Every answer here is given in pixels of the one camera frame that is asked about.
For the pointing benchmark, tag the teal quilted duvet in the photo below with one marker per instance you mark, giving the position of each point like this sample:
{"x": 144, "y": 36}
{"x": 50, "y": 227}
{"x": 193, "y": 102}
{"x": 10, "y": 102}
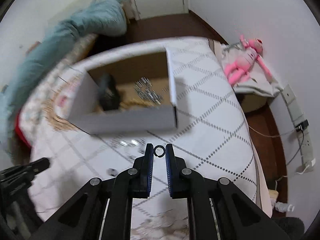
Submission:
{"x": 106, "y": 17}

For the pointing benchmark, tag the white cardboard box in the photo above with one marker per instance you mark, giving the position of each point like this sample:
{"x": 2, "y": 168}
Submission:
{"x": 144, "y": 79}

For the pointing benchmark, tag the pink panther plush toy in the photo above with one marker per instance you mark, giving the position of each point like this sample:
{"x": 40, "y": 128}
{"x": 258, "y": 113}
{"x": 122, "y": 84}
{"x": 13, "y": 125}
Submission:
{"x": 238, "y": 71}

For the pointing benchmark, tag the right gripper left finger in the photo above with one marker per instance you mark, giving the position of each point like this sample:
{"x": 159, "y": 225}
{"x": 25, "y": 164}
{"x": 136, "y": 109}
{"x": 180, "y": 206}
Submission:
{"x": 142, "y": 180}

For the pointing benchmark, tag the crumpled white plastic bottle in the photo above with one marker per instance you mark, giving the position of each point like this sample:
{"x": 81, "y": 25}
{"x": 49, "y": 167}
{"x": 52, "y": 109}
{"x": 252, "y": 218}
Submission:
{"x": 284, "y": 207}

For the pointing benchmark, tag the black smart watch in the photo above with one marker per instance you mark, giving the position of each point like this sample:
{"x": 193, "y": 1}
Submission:
{"x": 108, "y": 95}

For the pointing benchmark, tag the grey cloth bag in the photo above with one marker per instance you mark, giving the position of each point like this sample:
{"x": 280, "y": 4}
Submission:
{"x": 256, "y": 81}

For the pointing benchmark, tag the white power strip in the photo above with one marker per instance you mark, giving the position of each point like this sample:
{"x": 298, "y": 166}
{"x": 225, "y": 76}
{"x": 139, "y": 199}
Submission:
{"x": 300, "y": 127}

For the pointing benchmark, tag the red blanket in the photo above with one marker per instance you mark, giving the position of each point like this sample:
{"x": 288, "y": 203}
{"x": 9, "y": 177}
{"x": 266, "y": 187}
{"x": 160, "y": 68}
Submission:
{"x": 19, "y": 133}

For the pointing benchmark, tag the floral diamond pattern tablecloth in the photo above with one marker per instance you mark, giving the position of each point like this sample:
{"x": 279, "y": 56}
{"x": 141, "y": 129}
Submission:
{"x": 77, "y": 199}

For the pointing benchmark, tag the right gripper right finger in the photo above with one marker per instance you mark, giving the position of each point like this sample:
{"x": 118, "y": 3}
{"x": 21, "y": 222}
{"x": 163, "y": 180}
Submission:
{"x": 174, "y": 166}

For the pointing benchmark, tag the small silver earring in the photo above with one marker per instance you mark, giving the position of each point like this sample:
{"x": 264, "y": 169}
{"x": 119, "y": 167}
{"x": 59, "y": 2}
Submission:
{"x": 112, "y": 172}

